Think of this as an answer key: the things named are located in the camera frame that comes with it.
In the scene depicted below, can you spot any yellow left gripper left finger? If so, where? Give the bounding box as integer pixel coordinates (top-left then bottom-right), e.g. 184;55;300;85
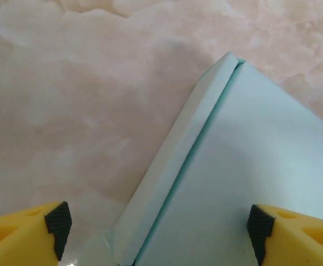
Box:
0;201;73;266

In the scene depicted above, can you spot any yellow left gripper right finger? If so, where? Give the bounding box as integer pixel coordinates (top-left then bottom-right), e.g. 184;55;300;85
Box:
246;204;323;266

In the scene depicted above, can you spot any light blue paper box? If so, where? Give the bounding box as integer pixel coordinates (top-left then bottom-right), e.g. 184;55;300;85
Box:
79;52;323;266

